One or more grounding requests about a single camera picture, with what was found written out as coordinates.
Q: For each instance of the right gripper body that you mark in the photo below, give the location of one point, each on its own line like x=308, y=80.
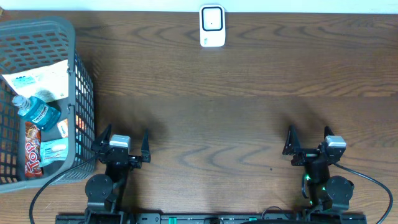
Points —
x=306, y=156

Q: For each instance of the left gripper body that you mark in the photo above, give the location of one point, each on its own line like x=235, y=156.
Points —
x=134, y=162

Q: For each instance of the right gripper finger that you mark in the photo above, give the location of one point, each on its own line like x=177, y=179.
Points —
x=292, y=143
x=328, y=132

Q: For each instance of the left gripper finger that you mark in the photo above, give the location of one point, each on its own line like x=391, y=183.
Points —
x=102, y=141
x=145, y=149

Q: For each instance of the small orange tissue pack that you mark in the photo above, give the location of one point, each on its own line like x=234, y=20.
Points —
x=63, y=128

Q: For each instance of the light blue wipes packet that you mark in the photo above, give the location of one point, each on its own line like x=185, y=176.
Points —
x=52, y=151

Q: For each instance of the blue mouthwash bottle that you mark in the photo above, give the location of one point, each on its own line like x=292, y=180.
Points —
x=36, y=111

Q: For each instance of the red Top chocolate bar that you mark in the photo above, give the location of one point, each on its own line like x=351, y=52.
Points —
x=32, y=150

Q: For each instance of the white printed refill pouch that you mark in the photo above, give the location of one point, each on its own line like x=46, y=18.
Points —
x=48, y=83

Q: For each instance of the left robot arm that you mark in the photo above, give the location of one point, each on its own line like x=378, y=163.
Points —
x=105, y=191

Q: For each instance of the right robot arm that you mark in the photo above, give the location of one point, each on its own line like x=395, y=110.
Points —
x=328, y=195

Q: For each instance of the white barcode scanner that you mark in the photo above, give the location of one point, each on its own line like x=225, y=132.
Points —
x=212, y=25

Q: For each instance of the grey plastic mesh basket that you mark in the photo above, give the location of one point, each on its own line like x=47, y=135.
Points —
x=33, y=43

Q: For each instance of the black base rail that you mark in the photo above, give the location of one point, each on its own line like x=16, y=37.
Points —
x=155, y=218

